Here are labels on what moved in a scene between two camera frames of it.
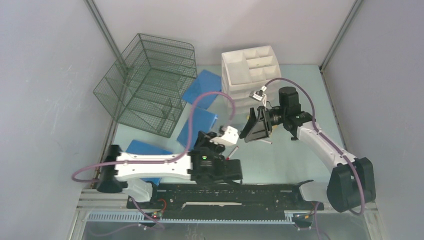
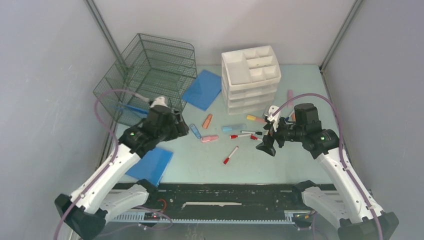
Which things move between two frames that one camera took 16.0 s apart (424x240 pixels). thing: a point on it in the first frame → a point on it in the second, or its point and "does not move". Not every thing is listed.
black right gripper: (260, 129) → (266, 144)
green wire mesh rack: (148, 89) does not move
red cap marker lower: (228, 158) does not move
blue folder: (201, 120) → (138, 111)
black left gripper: (204, 141) → (179, 129)
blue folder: (206, 82) does not move
